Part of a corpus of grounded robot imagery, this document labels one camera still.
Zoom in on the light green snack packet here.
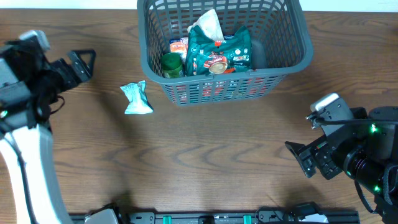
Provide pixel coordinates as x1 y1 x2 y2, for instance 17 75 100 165
120 80 154 114

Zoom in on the green lid jar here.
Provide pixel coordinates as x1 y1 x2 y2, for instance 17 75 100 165
160 52 184 78

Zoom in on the orange tissue multipack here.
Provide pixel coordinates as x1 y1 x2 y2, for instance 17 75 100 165
169 37 188 64

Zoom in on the green Nescafe coffee bag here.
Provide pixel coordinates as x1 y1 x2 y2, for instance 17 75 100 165
185 26 252 77

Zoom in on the beige brown snack bag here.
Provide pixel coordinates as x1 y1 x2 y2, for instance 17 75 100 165
187 9 224 41

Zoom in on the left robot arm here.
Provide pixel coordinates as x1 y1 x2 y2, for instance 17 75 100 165
1 32 96 223

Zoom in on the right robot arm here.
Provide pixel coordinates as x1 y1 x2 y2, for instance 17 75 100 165
285 103 397 223

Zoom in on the grey plastic basket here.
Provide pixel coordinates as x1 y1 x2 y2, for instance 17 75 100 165
137 0 313 106

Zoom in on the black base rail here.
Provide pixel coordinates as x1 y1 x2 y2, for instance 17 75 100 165
70 202 360 224

